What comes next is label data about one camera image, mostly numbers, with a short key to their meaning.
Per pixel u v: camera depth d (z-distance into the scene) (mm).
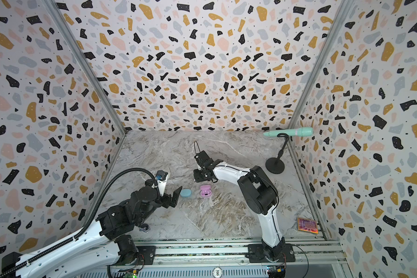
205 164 760
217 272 702
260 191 533
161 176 601
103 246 591
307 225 816
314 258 750
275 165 1034
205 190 923
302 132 777
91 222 463
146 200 508
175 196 657
